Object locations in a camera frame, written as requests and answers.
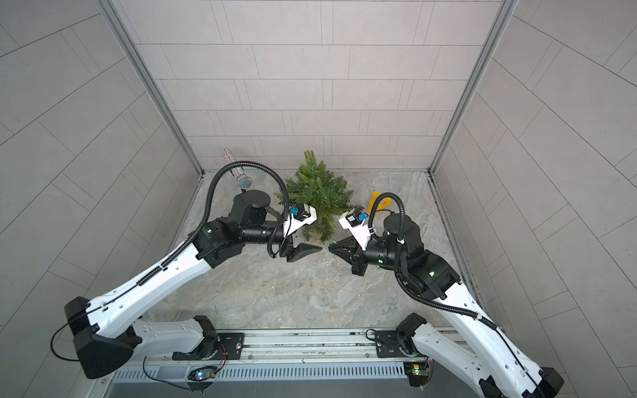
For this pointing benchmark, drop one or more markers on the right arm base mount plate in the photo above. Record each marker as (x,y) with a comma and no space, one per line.
(391,344)

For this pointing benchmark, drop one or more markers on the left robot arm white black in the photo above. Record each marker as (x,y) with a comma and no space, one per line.
(108,331)

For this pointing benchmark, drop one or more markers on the right green circuit board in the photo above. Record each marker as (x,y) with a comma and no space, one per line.
(417,374)

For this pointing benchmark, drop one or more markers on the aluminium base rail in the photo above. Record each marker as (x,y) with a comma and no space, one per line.
(284,355)

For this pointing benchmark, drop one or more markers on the small green christmas tree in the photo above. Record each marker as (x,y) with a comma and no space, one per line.
(318,187)

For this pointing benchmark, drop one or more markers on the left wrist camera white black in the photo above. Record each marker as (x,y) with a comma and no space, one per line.
(299,216)

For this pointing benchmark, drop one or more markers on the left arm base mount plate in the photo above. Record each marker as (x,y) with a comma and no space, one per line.
(224,346)

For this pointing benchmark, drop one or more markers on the left green circuit board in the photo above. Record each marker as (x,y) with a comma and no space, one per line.
(204,373)

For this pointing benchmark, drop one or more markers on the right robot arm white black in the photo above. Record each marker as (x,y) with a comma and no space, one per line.
(490,363)

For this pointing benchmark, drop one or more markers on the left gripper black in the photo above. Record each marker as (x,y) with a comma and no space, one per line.
(299,251)

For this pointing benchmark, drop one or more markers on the glitter microphone on black stand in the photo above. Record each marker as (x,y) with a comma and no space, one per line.
(244,181)

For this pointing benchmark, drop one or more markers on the green circuit board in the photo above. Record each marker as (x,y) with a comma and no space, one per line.
(417,374)
(204,373)

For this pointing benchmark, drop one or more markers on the yellow plastic triangular holder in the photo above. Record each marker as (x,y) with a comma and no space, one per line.
(373,199)

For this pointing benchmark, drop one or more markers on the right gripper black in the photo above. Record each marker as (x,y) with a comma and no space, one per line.
(359,261)

